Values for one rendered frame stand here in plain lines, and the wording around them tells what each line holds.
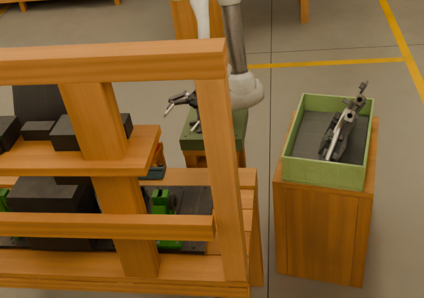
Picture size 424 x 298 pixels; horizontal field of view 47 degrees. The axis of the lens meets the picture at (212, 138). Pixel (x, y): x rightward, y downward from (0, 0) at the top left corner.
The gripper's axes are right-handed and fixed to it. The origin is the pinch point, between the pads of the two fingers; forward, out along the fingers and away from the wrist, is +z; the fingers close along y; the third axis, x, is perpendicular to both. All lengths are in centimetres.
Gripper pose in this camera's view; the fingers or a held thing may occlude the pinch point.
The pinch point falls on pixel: (178, 122)
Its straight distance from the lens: 212.6
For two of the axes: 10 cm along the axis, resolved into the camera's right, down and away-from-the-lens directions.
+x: 2.3, -4.6, -8.6
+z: -5.1, 6.9, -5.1
